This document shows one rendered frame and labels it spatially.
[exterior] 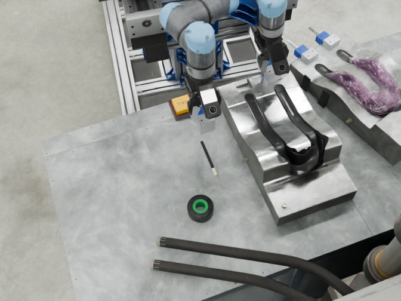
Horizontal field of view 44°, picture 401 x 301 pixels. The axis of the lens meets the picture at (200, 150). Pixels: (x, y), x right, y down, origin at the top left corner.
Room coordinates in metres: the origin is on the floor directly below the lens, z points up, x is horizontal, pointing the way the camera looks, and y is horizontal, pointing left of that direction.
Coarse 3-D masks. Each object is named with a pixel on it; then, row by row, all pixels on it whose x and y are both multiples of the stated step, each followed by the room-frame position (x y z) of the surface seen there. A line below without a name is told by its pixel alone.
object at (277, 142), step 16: (288, 96) 1.02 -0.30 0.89; (256, 112) 0.96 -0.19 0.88; (288, 112) 0.96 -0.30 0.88; (272, 128) 0.89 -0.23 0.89; (304, 128) 0.87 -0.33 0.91; (272, 144) 0.81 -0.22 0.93; (320, 144) 0.81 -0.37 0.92; (288, 160) 0.74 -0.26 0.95; (304, 160) 0.77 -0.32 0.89; (320, 160) 0.76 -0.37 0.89
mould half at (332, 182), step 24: (240, 96) 1.03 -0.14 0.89; (264, 96) 1.02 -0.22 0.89; (240, 120) 0.93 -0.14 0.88; (288, 120) 0.92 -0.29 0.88; (312, 120) 0.91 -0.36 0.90; (240, 144) 0.87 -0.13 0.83; (264, 144) 0.81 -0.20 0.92; (288, 144) 0.80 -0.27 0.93; (336, 144) 0.79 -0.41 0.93; (264, 168) 0.72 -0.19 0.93; (288, 168) 0.74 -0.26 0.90; (336, 168) 0.75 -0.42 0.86; (264, 192) 0.69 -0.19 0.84; (288, 192) 0.68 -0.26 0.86; (312, 192) 0.67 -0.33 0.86; (336, 192) 0.67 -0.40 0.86; (288, 216) 0.60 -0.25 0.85
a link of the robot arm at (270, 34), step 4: (284, 24) 1.06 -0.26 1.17; (260, 28) 1.06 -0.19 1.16; (280, 28) 1.04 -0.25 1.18; (284, 28) 1.07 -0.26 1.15; (260, 32) 1.07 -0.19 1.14; (264, 32) 1.05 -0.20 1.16; (268, 32) 1.04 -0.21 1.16; (272, 32) 1.04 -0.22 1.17; (276, 32) 1.04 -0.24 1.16; (280, 32) 1.05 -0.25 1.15; (268, 36) 1.05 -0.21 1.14; (272, 36) 1.04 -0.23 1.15; (276, 36) 1.04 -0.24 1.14
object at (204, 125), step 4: (200, 108) 0.94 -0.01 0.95; (200, 112) 0.93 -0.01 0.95; (200, 116) 0.90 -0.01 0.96; (204, 116) 0.90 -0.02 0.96; (200, 120) 0.89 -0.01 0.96; (204, 120) 0.89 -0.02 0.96; (208, 120) 0.89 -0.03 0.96; (212, 120) 0.88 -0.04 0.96; (200, 124) 0.87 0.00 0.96; (204, 124) 0.87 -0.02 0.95; (208, 124) 0.88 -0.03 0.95; (212, 124) 0.88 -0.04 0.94; (200, 128) 0.87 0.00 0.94; (204, 128) 0.87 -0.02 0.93; (208, 128) 0.88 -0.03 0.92; (212, 128) 0.88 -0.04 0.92; (200, 132) 0.87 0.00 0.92; (204, 132) 0.87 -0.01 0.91
